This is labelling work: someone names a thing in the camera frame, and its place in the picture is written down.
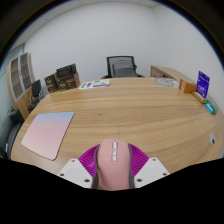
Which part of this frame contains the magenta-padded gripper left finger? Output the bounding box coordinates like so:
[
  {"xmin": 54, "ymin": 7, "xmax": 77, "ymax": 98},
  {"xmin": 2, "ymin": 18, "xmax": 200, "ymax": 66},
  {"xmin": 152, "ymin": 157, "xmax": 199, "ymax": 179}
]
[{"xmin": 57, "ymin": 144, "xmax": 101, "ymax": 190}]

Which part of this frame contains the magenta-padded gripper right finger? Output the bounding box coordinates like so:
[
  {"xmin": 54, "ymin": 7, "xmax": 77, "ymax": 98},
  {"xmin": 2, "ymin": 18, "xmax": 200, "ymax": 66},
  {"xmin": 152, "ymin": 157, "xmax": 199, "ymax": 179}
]
[{"xmin": 127, "ymin": 143, "xmax": 171, "ymax": 190}]

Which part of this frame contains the pink computer mouse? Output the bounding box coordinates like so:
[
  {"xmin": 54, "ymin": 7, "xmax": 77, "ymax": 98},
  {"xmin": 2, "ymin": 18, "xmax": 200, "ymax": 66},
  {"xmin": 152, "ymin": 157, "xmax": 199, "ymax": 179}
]
[{"xmin": 96, "ymin": 138, "xmax": 132, "ymax": 192}]

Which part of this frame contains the pink and blue mouse pad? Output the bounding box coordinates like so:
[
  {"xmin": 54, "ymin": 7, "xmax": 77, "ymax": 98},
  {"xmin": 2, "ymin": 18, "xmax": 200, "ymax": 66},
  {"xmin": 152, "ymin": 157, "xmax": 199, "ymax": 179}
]
[{"xmin": 20, "ymin": 111, "xmax": 76, "ymax": 162}]

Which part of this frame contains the white printed paper sheet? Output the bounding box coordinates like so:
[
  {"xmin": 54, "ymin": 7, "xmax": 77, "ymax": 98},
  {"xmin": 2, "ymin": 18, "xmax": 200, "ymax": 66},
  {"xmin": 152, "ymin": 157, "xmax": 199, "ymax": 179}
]
[{"xmin": 78, "ymin": 78, "xmax": 111, "ymax": 90}]

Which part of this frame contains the wide brown cardboard box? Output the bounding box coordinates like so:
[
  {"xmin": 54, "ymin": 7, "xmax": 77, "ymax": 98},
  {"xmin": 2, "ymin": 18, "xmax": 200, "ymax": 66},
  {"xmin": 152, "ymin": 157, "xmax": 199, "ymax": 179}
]
[{"xmin": 55, "ymin": 72, "xmax": 81, "ymax": 92}]

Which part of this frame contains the black sofa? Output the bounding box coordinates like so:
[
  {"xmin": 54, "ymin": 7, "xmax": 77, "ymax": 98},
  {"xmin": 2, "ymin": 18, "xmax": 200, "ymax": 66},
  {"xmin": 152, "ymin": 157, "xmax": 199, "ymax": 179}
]
[{"xmin": 0, "ymin": 106, "xmax": 25, "ymax": 160}]

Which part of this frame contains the round white paper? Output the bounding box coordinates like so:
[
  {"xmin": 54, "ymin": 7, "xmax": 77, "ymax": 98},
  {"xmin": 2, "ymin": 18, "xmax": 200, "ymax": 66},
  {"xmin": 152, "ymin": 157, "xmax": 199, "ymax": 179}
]
[{"xmin": 153, "ymin": 77, "xmax": 180, "ymax": 89}]

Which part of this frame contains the black visitor chair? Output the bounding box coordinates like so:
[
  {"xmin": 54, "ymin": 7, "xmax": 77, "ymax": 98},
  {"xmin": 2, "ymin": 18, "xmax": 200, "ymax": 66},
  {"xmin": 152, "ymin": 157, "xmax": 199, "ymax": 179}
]
[{"xmin": 27, "ymin": 79, "xmax": 46, "ymax": 113}]

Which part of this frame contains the small beige box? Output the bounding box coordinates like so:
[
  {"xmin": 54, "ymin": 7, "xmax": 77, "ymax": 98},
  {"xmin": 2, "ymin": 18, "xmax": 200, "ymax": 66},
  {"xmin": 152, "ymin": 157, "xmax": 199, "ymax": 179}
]
[{"xmin": 192, "ymin": 91, "xmax": 208, "ymax": 104}]

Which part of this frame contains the cyan small box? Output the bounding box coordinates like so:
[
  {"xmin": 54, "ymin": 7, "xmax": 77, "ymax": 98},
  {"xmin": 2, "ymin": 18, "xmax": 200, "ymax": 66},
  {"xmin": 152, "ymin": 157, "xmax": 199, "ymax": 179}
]
[{"xmin": 204, "ymin": 102, "xmax": 215, "ymax": 114}]

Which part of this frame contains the orange box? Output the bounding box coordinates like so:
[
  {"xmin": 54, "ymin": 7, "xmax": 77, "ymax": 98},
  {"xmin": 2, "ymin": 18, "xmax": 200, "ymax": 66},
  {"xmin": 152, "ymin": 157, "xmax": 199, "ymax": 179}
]
[{"xmin": 178, "ymin": 79, "xmax": 197, "ymax": 94}]

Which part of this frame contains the wooden shelf unit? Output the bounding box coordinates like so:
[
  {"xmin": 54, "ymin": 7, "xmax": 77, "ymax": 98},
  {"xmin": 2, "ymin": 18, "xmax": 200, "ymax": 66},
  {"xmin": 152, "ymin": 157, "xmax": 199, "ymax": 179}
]
[{"xmin": 6, "ymin": 51, "xmax": 38, "ymax": 119}]

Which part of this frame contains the green small box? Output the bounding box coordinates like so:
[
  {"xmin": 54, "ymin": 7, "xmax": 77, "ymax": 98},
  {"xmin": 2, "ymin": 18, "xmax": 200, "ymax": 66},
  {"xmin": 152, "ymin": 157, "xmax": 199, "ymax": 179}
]
[{"xmin": 205, "ymin": 98, "xmax": 219, "ymax": 116}]

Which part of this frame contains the black flat box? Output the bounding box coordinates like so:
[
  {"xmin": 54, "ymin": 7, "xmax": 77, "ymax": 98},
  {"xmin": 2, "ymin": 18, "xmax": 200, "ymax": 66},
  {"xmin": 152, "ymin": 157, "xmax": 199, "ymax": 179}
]
[{"xmin": 55, "ymin": 63, "xmax": 78, "ymax": 79}]

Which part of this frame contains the wooden side desk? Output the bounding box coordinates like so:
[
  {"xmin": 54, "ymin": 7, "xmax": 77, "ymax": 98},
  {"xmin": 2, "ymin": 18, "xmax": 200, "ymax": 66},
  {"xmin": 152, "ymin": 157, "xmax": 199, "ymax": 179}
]
[{"xmin": 149, "ymin": 64, "xmax": 198, "ymax": 84}]

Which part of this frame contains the black mesh office chair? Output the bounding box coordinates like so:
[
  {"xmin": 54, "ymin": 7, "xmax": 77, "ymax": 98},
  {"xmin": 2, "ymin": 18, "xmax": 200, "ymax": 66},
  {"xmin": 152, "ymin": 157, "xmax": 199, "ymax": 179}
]
[{"xmin": 101, "ymin": 55, "xmax": 145, "ymax": 79}]

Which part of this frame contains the purple standing sign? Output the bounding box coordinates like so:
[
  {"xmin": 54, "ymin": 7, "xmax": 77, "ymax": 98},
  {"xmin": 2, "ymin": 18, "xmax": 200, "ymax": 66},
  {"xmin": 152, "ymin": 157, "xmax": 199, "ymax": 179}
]
[{"xmin": 195, "ymin": 70, "xmax": 211, "ymax": 99}]

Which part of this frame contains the round grey cable grommet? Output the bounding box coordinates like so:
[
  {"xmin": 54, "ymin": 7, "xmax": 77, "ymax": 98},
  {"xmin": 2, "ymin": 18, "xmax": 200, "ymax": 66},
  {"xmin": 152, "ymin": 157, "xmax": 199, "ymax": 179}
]
[{"xmin": 208, "ymin": 132, "xmax": 217, "ymax": 146}]

